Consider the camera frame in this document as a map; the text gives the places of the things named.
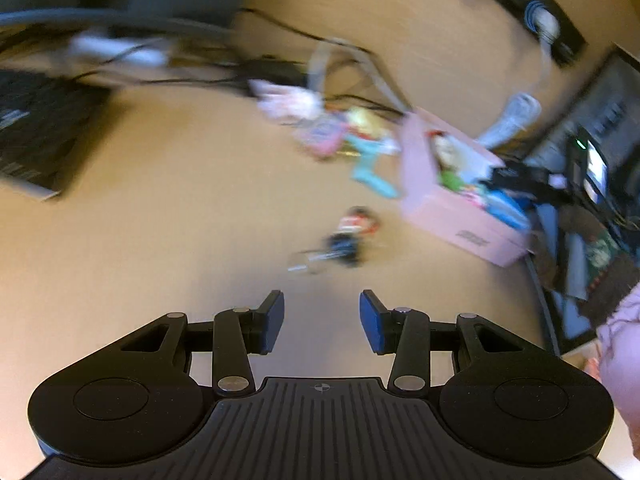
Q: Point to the pink garment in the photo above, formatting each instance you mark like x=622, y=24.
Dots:
x=622, y=350

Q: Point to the white power strip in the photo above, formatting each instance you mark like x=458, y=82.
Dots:
x=110, y=47

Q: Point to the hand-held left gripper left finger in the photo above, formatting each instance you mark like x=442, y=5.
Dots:
x=272, y=320

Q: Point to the red and green toy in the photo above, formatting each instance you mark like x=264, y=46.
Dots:
x=445, y=155

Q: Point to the black power adapter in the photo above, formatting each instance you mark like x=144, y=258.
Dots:
x=270, y=67

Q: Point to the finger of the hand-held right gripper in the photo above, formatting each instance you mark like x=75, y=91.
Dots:
x=525, y=177

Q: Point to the pink cardboard box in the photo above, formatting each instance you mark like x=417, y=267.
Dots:
x=450, y=215

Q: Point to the blue packet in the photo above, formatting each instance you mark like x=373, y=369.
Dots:
x=505, y=210

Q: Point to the biscuit stick packet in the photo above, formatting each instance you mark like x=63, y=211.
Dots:
x=365, y=122

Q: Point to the black keyboard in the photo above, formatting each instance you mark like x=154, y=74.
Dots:
x=40, y=130

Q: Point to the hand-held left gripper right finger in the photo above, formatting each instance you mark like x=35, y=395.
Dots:
x=370, y=320

